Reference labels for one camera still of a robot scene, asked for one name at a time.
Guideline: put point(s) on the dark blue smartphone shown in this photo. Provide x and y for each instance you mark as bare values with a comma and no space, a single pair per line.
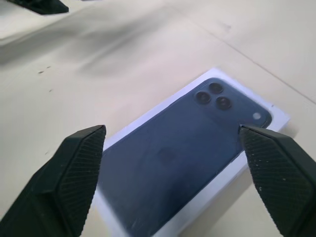
172,160

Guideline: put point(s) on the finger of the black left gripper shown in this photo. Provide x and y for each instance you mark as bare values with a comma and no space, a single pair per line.
37,6

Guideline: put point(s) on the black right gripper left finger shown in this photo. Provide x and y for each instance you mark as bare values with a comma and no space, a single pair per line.
61,187

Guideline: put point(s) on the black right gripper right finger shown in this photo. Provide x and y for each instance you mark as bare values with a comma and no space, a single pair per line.
284,177

